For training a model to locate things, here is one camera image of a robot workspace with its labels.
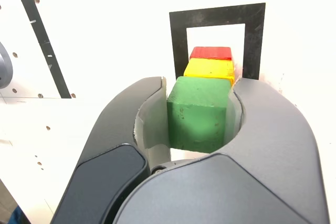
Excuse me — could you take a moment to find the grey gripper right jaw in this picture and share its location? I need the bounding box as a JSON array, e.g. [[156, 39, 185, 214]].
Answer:
[[110, 78, 330, 224]]

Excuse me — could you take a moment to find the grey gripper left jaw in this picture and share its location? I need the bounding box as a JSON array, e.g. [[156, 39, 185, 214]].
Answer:
[[51, 76, 172, 224]]

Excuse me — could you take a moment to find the green cube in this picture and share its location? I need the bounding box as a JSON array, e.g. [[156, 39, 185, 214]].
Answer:
[[166, 76, 232, 154]]

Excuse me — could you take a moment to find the yellow cube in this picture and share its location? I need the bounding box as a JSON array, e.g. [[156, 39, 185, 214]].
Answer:
[[183, 58, 236, 89]]

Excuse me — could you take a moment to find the red cube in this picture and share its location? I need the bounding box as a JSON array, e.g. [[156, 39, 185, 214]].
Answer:
[[189, 46, 234, 61]]

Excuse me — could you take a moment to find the black tape square outline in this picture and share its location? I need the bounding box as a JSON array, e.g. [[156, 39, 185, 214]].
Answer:
[[169, 3, 266, 81]]

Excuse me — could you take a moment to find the black tape strip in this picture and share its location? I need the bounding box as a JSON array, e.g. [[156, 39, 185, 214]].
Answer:
[[18, 0, 72, 99]]

